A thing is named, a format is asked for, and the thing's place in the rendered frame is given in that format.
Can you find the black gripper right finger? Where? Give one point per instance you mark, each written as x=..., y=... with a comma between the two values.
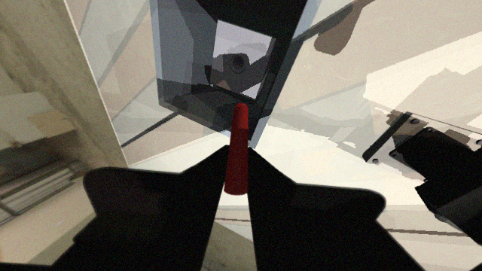
x=275, y=202

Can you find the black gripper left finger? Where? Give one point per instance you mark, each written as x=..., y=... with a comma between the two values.
x=193, y=195

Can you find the dark red peg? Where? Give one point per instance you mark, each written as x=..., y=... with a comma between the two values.
x=236, y=178

